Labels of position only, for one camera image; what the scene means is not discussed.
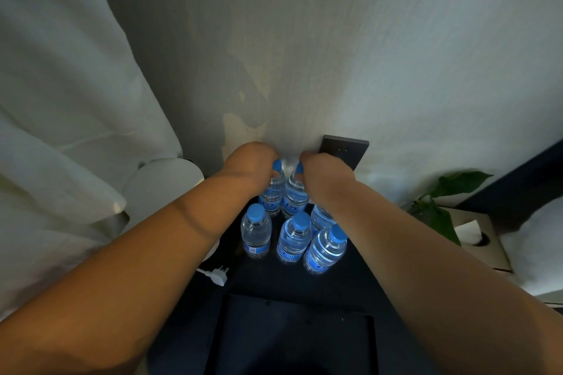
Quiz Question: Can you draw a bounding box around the person's left forearm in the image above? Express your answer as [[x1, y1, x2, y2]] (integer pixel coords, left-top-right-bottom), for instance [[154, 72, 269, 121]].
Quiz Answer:
[[0, 170, 260, 375]]

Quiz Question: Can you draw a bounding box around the white power plug with cable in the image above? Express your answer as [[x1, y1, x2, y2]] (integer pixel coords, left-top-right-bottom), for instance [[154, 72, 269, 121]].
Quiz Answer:
[[196, 265, 230, 287]]

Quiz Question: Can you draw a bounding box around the white tissue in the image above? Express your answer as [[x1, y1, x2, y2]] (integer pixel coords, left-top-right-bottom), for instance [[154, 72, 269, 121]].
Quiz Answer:
[[454, 219, 485, 246]]

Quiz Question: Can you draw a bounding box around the person's right forearm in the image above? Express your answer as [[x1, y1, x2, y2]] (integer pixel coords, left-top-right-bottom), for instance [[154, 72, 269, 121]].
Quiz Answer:
[[335, 180, 563, 375]]

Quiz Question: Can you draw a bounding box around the dark wall switch panel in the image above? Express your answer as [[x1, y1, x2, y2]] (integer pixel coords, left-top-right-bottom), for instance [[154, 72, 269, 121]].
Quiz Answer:
[[318, 135, 370, 171]]

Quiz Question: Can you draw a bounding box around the dark headboard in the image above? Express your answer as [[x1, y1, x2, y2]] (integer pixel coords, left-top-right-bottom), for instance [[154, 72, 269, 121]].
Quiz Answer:
[[455, 139, 563, 235]]

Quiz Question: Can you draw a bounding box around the brown cardboard tissue box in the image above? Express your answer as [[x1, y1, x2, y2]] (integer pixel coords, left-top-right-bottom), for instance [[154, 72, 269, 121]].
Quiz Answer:
[[440, 207, 514, 273]]

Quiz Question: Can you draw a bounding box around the white round appliance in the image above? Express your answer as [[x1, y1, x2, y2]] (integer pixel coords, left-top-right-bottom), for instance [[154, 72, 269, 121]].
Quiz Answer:
[[121, 158, 221, 262]]

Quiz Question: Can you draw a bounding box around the cluster of water bottles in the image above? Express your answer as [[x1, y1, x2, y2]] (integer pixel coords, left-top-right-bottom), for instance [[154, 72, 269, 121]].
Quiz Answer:
[[240, 202, 348, 275]]

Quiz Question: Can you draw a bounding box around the green leafy plant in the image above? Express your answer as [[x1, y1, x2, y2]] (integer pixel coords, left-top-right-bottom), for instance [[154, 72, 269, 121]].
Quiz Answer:
[[406, 171, 494, 246]]

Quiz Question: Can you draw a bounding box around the white pillow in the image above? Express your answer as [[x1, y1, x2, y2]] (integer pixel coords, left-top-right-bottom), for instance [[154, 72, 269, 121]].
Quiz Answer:
[[499, 197, 563, 297]]

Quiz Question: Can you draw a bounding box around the dark rectangular tray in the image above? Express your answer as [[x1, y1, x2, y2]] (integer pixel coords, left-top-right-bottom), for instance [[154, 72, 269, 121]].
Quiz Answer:
[[204, 293, 380, 375]]

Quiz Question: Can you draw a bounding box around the person's right hand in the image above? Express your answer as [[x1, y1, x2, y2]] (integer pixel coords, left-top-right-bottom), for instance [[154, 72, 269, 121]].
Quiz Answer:
[[299, 151, 358, 214]]

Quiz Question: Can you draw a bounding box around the person's left hand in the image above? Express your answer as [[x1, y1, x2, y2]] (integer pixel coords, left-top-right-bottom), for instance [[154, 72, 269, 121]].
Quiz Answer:
[[221, 141, 281, 199]]

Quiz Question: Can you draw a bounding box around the small blue-capped water bottle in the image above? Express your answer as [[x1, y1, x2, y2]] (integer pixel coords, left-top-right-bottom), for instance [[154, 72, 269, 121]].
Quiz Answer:
[[258, 159, 287, 217], [281, 162, 310, 218]]

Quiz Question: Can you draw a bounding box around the white curtain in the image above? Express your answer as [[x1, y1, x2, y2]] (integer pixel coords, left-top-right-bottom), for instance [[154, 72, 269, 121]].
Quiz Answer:
[[0, 0, 184, 323]]

